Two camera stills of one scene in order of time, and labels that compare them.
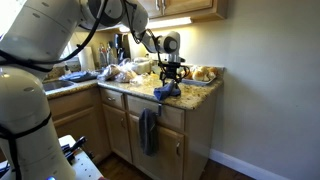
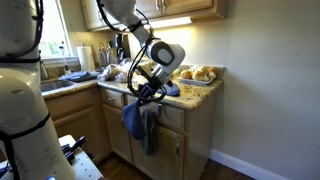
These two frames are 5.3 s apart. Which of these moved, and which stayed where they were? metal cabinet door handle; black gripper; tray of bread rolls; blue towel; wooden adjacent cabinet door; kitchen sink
Moved: black gripper; blue towel
Stayed: tray of bread rolls; metal cabinet door handle; wooden adjacent cabinet door; kitchen sink
